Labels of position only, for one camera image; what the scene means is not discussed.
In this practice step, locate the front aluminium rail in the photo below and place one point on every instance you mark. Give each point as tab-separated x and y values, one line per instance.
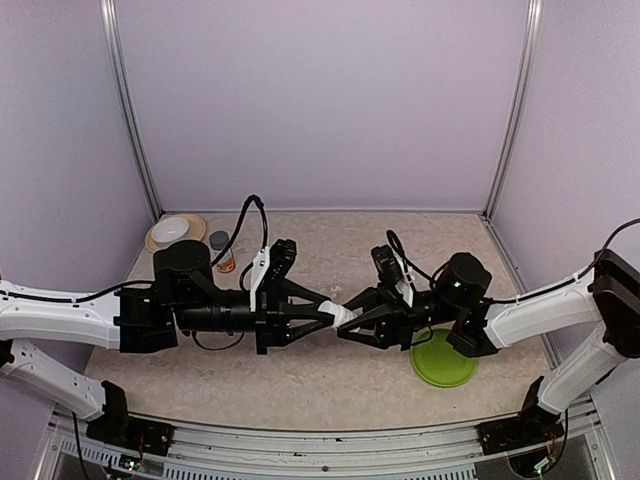
201	451

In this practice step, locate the grey bottle cap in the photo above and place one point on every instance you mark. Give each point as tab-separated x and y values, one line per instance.
218	240

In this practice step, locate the right aluminium frame post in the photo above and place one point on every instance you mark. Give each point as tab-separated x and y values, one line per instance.
517	107

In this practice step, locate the small white pill bottle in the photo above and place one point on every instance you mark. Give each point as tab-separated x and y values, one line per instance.
340	314

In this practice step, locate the white bowl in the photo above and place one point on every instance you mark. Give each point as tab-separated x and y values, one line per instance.
169	231

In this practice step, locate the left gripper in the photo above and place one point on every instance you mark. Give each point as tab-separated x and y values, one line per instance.
274	314

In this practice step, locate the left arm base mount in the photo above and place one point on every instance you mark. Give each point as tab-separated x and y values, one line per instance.
133	433

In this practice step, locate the aluminium frame post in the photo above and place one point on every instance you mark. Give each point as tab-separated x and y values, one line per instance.
109	17
517	107

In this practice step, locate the orange label pill bottle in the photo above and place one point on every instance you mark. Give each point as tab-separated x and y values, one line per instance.
224	260

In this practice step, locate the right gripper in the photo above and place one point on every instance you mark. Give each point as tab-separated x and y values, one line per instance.
394	324

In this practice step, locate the beige wooden plate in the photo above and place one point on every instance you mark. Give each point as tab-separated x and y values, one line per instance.
196	232

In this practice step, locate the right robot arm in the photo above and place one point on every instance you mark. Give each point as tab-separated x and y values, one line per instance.
605	294

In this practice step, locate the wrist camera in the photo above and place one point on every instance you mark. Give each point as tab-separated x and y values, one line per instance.
269	270
393	275

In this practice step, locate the green plate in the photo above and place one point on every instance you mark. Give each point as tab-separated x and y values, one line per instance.
437	363

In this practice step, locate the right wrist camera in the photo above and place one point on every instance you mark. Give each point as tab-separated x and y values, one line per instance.
393	275

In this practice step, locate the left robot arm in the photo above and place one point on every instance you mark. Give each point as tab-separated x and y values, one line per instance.
145	316

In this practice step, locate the left aluminium frame post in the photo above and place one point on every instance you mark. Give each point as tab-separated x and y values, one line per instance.
109	17

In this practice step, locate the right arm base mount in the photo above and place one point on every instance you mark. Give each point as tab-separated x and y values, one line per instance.
533	425

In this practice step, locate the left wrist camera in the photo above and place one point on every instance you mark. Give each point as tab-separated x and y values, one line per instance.
269	270

